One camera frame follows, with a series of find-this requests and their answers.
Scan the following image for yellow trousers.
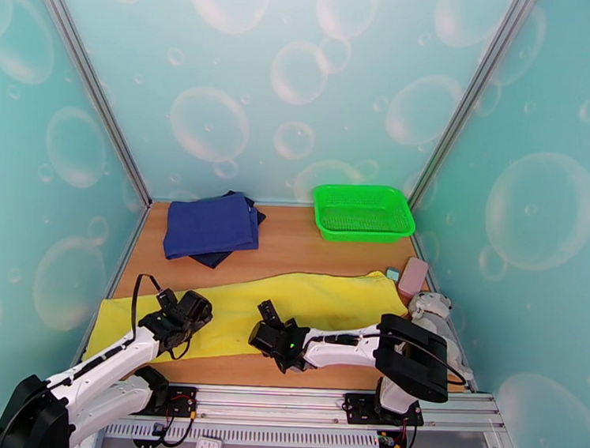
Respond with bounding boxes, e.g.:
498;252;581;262
82;255;411;379

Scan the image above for folded dark navy trousers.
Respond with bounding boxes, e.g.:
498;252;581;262
186;191;269;273

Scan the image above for folded royal blue trousers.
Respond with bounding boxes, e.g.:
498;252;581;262
162;188;263;265

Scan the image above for green plastic mesh basket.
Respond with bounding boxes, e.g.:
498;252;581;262
309;182;419;247

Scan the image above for pink oblong case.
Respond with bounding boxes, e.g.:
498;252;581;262
396;255;430;299

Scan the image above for grey white plush toy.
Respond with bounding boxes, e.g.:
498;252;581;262
403;289;479;385

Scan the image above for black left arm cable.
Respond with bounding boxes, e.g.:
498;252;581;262
128;273;164;346

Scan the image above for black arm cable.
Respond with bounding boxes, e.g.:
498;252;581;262
128;273;164;346
378;333;469;388

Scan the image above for aluminium front frame rail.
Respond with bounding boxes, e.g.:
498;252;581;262
39;371;506;443

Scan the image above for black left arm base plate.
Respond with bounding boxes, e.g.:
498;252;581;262
139;383;200;420

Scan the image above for aluminium table side rail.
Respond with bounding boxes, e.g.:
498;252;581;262
69;200;153;382

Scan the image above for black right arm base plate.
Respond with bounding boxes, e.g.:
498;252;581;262
341;391;427;428

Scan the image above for white slotted cable duct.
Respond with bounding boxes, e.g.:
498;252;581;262
103;416;384;448

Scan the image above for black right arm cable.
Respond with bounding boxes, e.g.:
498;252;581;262
378;333;469;388

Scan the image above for aluminium corner post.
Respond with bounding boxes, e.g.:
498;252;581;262
405;0;540;216
18;0;163;209

